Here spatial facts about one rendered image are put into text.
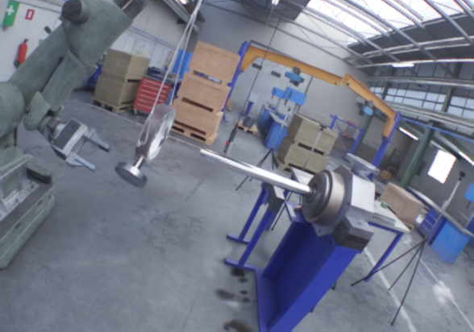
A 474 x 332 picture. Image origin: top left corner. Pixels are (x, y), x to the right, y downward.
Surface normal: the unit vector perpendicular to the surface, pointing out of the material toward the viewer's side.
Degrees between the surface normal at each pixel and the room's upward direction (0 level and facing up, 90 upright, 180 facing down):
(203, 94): 90
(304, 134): 90
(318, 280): 90
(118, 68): 90
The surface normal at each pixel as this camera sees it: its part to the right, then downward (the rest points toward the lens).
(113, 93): -0.11, 0.25
